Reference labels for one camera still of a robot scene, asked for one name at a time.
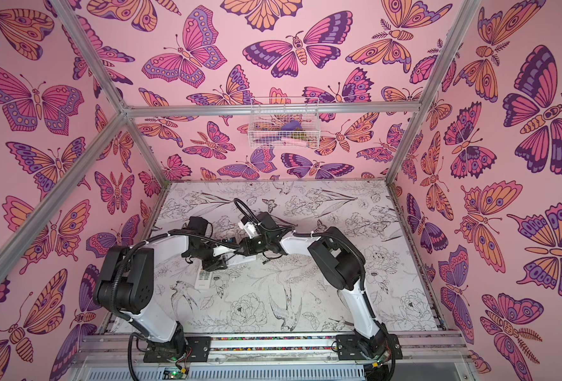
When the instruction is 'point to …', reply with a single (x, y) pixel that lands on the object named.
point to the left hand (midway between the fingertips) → (223, 255)
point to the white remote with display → (240, 259)
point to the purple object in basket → (292, 125)
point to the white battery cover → (326, 282)
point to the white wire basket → (284, 122)
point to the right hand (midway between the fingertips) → (235, 249)
